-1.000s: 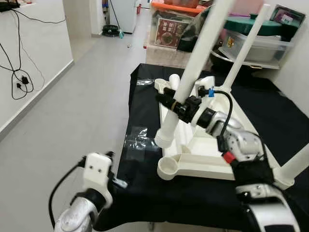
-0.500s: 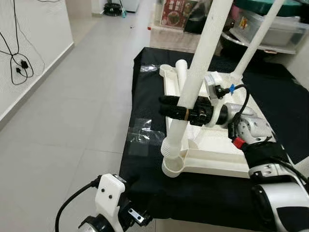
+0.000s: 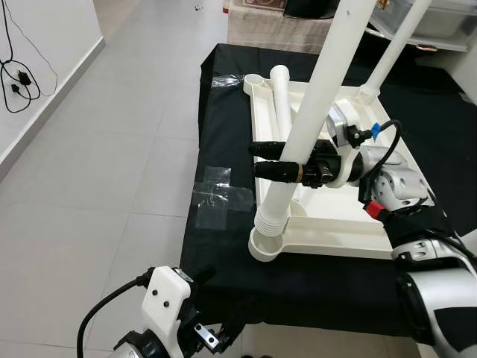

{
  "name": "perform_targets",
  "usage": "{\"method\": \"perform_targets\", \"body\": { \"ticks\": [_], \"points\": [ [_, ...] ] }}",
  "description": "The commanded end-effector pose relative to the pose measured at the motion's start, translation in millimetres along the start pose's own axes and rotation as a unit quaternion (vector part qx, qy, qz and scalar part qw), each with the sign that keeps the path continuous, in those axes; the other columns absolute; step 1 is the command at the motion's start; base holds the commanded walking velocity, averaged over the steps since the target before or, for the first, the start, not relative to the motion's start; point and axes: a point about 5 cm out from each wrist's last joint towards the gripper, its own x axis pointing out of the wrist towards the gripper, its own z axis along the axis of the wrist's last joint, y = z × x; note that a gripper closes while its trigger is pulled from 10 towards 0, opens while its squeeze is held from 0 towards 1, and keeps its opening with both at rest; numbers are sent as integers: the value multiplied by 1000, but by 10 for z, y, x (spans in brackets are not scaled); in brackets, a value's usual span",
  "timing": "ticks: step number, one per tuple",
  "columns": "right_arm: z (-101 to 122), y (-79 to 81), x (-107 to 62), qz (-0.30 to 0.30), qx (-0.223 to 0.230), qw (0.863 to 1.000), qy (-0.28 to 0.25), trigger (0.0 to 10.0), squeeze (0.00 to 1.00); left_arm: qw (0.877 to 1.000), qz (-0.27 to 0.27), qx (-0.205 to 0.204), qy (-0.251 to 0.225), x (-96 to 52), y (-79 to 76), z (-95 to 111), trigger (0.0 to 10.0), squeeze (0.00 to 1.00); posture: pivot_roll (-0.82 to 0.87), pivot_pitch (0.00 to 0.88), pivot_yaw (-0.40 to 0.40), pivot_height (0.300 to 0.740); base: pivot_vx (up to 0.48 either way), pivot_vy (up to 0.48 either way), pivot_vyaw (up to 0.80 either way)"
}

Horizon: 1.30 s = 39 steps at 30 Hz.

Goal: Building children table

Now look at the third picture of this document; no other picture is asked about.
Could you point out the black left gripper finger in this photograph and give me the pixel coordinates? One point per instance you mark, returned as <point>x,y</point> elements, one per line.
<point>232,322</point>
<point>203,274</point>

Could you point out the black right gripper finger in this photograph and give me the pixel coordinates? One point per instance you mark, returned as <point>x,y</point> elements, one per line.
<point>267,149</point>
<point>276,171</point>

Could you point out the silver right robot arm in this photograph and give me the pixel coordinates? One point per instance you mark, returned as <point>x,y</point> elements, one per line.
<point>402,186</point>

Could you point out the white plastic children table top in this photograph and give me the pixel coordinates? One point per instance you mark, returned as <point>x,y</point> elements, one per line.
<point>335,224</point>

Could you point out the clear tape cross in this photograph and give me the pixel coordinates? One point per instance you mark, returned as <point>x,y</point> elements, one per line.
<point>212,198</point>

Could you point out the clear tape strip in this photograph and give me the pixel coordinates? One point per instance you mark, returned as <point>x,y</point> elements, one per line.
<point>227,80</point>

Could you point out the beige cloth covered shelf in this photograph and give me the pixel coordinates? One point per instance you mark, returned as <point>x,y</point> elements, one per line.
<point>268,33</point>

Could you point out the black plastic bag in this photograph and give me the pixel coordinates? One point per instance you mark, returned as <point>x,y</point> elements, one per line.
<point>309,7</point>

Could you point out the clear plastic storage bin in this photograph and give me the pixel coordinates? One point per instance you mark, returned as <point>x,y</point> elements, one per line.
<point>447,22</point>

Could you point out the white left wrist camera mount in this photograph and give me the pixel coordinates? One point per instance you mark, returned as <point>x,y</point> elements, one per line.
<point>165,298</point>

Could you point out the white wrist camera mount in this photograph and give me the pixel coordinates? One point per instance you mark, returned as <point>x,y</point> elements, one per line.
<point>165,298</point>
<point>341,119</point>

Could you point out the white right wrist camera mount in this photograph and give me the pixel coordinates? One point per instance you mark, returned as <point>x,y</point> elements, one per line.
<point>341,119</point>

